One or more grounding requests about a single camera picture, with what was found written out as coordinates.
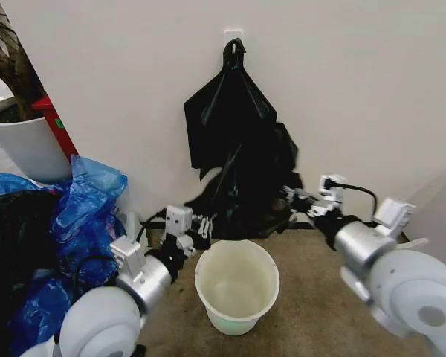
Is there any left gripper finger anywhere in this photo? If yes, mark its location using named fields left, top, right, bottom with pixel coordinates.
left=176, top=234, right=197, bottom=258
left=192, top=213, right=213, bottom=239

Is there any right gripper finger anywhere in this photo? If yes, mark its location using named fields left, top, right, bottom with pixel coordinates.
left=288, top=202, right=337, bottom=225
left=282, top=185, right=314, bottom=206

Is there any black garbage bag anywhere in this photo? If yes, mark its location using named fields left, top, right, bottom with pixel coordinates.
left=183, top=36, right=306, bottom=241

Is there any white plastic trash bin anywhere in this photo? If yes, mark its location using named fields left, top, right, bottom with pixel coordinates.
left=194, top=239, right=281, bottom=335

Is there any blue plastic bag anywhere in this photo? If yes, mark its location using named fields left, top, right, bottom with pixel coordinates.
left=0, top=153, right=129, bottom=347

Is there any black filled rubbish bag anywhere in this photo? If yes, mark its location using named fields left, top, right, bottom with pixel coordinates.
left=0, top=189, right=65, bottom=357

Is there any white plant pot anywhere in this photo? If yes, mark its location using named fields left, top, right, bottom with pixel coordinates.
left=0, top=96, right=74, bottom=184

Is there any potted plant with brown trunk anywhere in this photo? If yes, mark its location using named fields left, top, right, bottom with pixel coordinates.
left=0, top=0, right=48, bottom=122

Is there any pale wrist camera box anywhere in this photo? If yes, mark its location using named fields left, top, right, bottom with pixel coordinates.
left=164, top=205, right=194, bottom=239
left=318, top=173, right=346, bottom=204

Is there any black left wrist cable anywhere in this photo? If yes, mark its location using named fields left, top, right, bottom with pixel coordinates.
left=134, top=210, right=169, bottom=245

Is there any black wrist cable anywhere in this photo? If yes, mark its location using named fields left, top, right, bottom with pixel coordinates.
left=134, top=210, right=169, bottom=245
left=331, top=179, right=378, bottom=222

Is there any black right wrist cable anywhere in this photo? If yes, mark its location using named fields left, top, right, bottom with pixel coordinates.
left=331, top=179, right=378, bottom=222

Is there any white wall hook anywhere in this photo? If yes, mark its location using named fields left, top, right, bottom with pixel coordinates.
left=224, top=28, right=246, bottom=57

